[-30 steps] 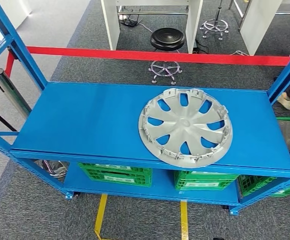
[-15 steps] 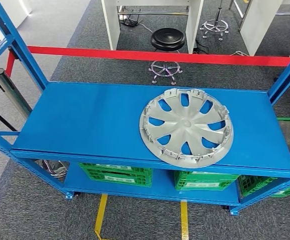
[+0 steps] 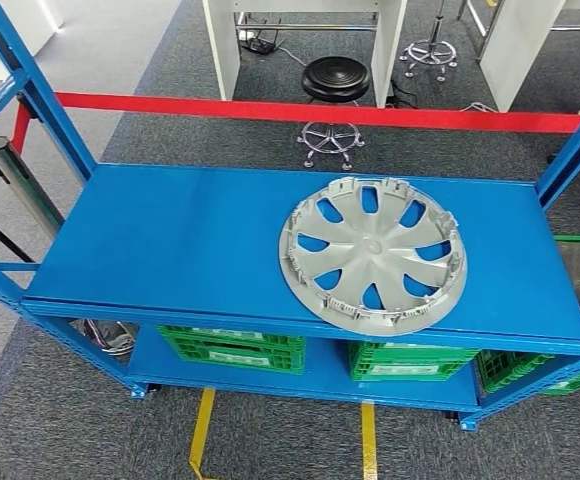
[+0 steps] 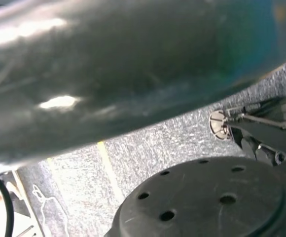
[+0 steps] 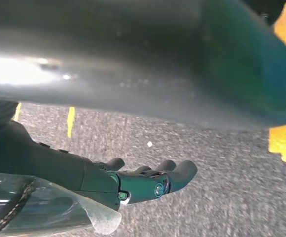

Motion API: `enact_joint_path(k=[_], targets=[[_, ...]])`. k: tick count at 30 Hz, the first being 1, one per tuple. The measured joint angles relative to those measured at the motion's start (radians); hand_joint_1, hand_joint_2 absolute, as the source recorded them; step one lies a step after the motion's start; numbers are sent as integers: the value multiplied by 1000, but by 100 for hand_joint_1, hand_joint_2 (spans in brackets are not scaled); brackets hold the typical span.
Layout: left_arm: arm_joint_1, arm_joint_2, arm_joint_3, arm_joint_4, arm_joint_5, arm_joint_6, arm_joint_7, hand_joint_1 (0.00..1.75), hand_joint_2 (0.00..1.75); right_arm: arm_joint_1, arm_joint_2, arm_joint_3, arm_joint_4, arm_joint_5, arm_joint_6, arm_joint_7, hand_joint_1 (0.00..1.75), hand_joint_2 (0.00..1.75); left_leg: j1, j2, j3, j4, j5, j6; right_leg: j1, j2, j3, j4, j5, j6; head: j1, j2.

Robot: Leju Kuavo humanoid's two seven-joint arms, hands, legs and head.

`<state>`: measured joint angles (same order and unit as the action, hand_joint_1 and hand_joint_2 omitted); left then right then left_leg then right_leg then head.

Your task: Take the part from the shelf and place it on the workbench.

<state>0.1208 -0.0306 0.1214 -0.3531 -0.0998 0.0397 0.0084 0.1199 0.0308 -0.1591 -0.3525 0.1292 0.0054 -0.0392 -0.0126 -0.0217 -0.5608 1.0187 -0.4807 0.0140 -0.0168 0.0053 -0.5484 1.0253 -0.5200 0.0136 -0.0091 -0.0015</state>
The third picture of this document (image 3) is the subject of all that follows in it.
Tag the blue metal shelf rack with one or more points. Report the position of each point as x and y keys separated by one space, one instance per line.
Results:
x=170 y=245

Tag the silver wheel hubcap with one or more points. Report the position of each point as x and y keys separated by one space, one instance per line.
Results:
x=372 y=255

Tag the red barrier belt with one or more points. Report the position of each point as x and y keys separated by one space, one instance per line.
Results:
x=270 y=109

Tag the black round stool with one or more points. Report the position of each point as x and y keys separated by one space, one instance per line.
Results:
x=336 y=79

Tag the black power strip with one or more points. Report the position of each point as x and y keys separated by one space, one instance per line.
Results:
x=260 y=45

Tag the white office desk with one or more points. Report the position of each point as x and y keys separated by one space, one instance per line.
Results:
x=515 y=53
x=387 y=46

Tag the chrome base swivel stool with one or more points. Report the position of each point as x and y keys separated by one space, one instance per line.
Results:
x=430 y=53

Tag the white display plinth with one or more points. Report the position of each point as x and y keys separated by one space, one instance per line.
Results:
x=5 y=33

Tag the chrome stanchion post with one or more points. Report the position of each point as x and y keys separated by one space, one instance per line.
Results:
x=20 y=182

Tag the black stanchion post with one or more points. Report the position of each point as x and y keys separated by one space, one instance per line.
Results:
x=0 y=235

